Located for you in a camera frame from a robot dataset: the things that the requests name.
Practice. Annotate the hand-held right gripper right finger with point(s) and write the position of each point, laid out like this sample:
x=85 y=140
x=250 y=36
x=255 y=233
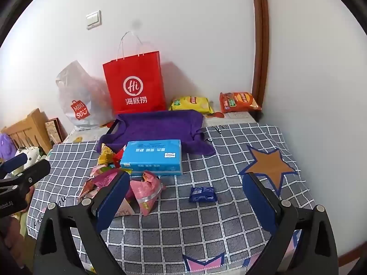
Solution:
x=258 y=206

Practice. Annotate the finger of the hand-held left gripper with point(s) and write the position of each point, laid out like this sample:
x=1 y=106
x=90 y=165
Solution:
x=15 y=161
x=34 y=174

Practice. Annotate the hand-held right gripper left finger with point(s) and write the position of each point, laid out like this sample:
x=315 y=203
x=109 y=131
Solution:
x=114 y=200

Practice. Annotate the pale pink snack packet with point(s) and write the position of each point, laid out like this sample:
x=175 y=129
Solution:
x=123 y=209

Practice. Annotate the red snack packet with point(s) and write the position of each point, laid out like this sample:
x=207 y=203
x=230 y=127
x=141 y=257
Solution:
x=118 y=158

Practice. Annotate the yellow snack packet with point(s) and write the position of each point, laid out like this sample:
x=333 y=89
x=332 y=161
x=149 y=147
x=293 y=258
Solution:
x=104 y=154

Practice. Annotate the purple cloth basket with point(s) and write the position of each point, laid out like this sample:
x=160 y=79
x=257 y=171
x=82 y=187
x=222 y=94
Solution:
x=160 y=126

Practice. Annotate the white floral cloth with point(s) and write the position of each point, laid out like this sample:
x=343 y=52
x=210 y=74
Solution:
x=31 y=154

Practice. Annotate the purple plush toy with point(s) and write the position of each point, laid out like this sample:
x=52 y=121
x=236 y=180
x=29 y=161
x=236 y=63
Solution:
x=7 y=146

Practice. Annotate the wooden headboard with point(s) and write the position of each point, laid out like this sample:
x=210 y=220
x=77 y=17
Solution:
x=28 y=129

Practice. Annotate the patterned cardboard box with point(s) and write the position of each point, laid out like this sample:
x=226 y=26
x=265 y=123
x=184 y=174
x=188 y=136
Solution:
x=54 y=130

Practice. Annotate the small blue snack packet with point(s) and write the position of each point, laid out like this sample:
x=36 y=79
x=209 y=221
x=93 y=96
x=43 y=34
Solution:
x=203 y=194

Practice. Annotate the blue tissue box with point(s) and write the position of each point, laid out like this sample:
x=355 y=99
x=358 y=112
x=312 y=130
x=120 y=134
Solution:
x=152 y=156

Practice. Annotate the grey checked blanket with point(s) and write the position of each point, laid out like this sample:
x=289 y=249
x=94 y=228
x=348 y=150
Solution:
x=200 y=229

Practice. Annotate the white plastic shopping bag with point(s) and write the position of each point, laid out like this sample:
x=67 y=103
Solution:
x=77 y=103

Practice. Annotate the orange chips bag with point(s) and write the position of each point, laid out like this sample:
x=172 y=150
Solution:
x=239 y=101

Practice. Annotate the red paper bag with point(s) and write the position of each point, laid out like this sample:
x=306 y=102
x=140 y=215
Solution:
x=134 y=86

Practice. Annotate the yellow chips bag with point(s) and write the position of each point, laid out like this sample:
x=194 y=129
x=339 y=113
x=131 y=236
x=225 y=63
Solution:
x=192 y=103

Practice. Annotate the brown wooden door frame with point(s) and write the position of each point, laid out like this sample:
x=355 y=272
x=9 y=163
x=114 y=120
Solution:
x=259 y=48

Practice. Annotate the white light switch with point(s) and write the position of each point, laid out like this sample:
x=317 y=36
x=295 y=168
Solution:
x=93 y=20

